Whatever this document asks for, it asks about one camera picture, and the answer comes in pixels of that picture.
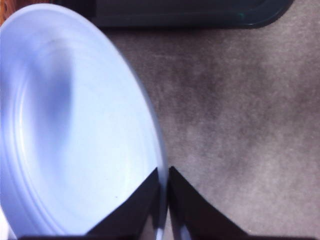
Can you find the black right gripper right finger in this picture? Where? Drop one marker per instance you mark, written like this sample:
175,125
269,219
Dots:
191,217

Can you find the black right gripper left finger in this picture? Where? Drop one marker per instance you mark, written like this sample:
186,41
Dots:
137,220

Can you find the blue plate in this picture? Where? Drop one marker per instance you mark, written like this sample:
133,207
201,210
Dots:
77,135

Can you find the black serving tray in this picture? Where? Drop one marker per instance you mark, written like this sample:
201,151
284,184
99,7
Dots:
181,14

